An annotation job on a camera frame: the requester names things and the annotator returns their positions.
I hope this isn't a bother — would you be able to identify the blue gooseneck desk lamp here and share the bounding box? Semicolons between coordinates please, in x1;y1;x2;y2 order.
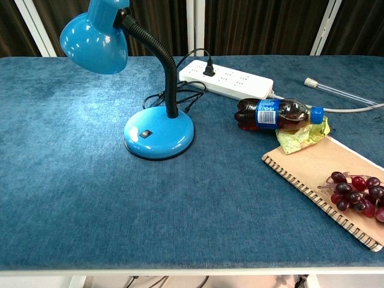
59;0;196;160

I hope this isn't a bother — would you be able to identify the white power strip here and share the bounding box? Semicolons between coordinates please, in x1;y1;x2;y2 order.
179;59;274;101

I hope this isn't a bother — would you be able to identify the cola bottle with blue label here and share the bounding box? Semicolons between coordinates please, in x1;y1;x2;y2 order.
234;97;326;133

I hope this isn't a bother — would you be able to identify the crumpled yellow-green wrapper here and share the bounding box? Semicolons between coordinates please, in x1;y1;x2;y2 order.
275;116;331;155

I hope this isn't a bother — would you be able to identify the brown spiral notebook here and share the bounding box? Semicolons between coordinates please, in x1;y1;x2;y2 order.
261;135;384;253

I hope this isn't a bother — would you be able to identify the blue velvet table cloth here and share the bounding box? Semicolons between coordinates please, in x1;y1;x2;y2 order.
0;55;384;271

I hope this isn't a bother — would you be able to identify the dark brown curtain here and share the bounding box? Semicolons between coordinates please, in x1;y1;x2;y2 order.
31;0;187;57
205;0;329;56
322;0;384;56
0;0;41;58

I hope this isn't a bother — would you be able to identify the glass tube with white cap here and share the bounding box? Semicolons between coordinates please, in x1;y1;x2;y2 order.
304;77;380;106

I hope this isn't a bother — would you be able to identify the bunch of red grapes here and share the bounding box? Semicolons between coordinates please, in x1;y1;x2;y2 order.
317;171;384;223

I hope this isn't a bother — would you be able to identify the black power cord with plug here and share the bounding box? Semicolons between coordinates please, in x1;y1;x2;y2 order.
142;49;214;113

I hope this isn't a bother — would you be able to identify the white frame post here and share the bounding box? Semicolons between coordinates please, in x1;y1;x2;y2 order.
310;0;346;56
185;0;206;58
14;0;58;58

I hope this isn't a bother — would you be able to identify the white power strip cable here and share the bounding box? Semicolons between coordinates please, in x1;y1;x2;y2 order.
268;91;384;113

